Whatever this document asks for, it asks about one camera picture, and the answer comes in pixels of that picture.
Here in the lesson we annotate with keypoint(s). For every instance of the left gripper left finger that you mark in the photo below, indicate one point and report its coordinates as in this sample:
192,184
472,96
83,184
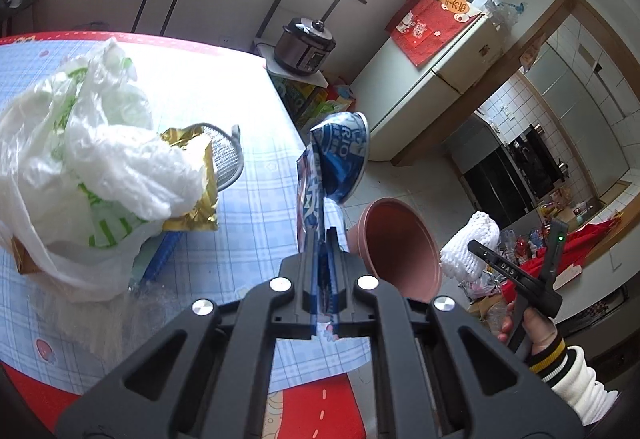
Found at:
206,373

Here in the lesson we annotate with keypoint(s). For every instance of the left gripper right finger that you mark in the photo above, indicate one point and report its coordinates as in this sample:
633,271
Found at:
438,373

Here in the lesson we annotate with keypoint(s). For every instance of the blue instant noodle bowl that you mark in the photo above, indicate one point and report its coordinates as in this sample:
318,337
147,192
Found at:
330,167

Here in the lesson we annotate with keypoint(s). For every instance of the black kitchen stove oven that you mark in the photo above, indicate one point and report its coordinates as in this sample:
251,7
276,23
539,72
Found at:
509,181

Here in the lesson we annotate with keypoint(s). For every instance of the terracotta round trash bin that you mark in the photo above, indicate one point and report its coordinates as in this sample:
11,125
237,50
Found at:
395,245

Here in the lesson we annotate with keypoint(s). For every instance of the person's right hand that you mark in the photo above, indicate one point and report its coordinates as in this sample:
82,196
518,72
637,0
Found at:
540,331

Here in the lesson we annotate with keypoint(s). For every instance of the blue pen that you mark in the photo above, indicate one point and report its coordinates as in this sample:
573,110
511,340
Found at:
157,252

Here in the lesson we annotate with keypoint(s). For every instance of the gold foil snack wrapper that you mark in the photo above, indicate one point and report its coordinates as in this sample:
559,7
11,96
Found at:
198,152

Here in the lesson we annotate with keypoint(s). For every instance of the cream two-door refrigerator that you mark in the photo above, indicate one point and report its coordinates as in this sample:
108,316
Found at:
400,100

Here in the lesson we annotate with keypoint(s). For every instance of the grey mesh sponge pad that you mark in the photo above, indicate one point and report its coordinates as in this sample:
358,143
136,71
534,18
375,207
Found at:
227,153

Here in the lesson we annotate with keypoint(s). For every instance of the white plastic shopping bag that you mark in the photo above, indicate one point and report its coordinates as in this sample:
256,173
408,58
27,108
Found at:
85,158

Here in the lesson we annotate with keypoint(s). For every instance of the red cloth on refrigerator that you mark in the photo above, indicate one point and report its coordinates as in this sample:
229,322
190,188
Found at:
421,28

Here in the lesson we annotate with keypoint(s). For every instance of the green shopping bag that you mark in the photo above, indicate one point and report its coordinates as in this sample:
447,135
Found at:
308,104

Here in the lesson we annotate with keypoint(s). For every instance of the silver electric pressure cooker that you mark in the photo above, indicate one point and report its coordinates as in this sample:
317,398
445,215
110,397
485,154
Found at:
304,46

